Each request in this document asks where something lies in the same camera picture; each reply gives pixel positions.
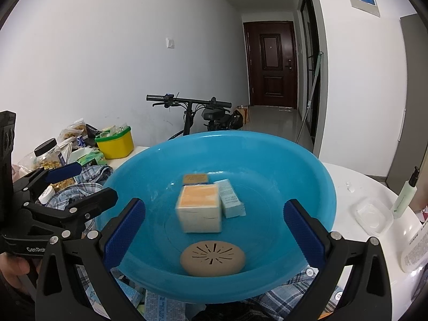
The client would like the small white squeeze bottle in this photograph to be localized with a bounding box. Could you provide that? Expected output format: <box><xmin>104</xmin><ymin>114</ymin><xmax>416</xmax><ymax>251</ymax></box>
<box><xmin>39</xmin><ymin>185</ymin><xmax>56</xmax><ymax>205</ymax></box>

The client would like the white lotion bottle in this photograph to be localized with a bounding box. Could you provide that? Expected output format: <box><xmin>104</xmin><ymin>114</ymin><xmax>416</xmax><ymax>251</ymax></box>
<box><xmin>400</xmin><ymin>221</ymin><xmax>428</xmax><ymax>273</ymax></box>

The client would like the blue plastic basin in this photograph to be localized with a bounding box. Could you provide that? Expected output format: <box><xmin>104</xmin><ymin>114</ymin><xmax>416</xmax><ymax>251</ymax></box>
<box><xmin>96</xmin><ymin>131</ymin><xmax>337</xmax><ymax>303</ymax></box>

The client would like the white blue medicine box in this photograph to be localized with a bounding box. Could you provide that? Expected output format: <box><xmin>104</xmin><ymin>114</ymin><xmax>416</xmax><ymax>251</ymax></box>
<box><xmin>86</xmin><ymin>262</ymin><xmax>144</xmax><ymax>320</ymax></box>

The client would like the blue plaid shirt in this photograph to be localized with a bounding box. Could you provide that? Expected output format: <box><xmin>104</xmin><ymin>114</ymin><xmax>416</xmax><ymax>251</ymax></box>
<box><xmin>46</xmin><ymin>164</ymin><xmax>339</xmax><ymax>321</ymax></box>

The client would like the pale teal tall box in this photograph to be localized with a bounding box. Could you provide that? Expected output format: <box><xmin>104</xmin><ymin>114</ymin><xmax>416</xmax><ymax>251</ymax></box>
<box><xmin>214</xmin><ymin>179</ymin><xmax>246</xmax><ymax>219</ymax></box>

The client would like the green pump bottle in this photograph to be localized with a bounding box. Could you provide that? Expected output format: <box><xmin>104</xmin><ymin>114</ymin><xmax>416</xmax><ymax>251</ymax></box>
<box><xmin>392</xmin><ymin>167</ymin><xmax>420</xmax><ymax>219</ymax></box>

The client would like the person's left hand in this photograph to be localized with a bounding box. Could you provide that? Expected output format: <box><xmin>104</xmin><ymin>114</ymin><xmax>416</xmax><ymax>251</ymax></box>
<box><xmin>0</xmin><ymin>253</ymin><xmax>30</xmax><ymax>295</ymax></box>

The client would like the light blue wipes pack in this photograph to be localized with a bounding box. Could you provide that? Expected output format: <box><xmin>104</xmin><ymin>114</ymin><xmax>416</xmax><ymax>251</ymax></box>
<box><xmin>144</xmin><ymin>291</ymin><xmax>186</xmax><ymax>321</ymax></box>

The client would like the beige round vented disc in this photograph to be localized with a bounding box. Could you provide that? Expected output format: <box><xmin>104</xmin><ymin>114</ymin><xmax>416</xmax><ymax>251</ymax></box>
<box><xmin>180</xmin><ymin>240</ymin><xmax>246</xmax><ymax>277</ymax></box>

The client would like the clear plastic soap dish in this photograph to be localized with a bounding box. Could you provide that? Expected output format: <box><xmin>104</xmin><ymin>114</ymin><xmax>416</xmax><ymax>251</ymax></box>
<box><xmin>352</xmin><ymin>198</ymin><xmax>393</xmax><ymax>237</ymax></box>

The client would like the yellow tub green rim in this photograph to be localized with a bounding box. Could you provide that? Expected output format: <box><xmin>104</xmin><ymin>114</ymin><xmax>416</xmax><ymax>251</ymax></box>
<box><xmin>95</xmin><ymin>125</ymin><xmax>134</xmax><ymax>159</ymax></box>

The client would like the grey beige refrigerator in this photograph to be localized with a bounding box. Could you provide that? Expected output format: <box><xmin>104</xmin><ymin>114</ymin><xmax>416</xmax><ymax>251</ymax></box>
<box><xmin>386</xmin><ymin>14</ymin><xmax>427</xmax><ymax>193</ymax></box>

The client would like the dark brown door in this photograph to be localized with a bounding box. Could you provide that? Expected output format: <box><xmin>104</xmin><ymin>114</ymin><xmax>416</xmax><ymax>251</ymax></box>
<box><xmin>243</xmin><ymin>21</ymin><xmax>297</xmax><ymax>109</ymax></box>

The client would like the gold blue cigarette box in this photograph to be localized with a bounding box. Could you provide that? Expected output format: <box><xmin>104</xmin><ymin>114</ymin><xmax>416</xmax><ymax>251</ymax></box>
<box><xmin>183</xmin><ymin>173</ymin><xmax>209</xmax><ymax>185</ymax></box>

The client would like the white wall switch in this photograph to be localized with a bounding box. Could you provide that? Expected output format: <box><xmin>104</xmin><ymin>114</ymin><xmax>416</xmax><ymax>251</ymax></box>
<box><xmin>166</xmin><ymin>38</ymin><xmax>175</xmax><ymax>49</ymax></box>

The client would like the clear jar black lid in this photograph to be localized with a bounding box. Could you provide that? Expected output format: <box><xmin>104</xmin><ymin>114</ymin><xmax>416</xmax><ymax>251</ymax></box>
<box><xmin>34</xmin><ymin>138</ymin><xmax>67</xmax><ymax>170</ymax></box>

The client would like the black bicycle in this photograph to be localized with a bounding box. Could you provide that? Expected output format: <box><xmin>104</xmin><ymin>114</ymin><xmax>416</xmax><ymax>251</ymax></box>
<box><xmin>146</xmin><ymin>91</ymin><xmax>244</xmax><ymax>142</ymax></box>

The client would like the green tissue box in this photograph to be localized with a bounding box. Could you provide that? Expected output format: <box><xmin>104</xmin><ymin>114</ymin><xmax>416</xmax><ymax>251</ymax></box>
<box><xmin>68</xmin><ymin>147</ymin><xmax>107</xmax><ymax>167</ymax></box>

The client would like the cream cube box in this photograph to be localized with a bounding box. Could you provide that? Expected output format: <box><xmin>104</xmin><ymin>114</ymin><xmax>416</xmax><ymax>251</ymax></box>
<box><xmin>175</xmin><ymin>184</ymin><xmax>222</xmax><ymax>233</ymax></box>

